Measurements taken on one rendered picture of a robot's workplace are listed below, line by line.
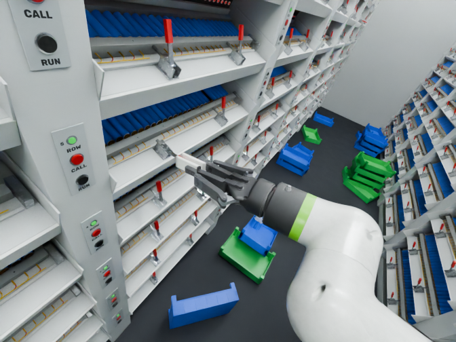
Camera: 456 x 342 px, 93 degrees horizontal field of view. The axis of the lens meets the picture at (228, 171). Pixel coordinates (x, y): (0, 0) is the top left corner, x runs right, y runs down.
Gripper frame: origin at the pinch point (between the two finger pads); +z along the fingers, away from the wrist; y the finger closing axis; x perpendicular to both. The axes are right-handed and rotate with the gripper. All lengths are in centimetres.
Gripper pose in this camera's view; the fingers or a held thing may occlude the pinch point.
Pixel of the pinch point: (191, 164)
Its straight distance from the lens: 51.6
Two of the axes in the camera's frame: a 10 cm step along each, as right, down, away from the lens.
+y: 5.2, -4.6, 7.2
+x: 1.0, -8.1, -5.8
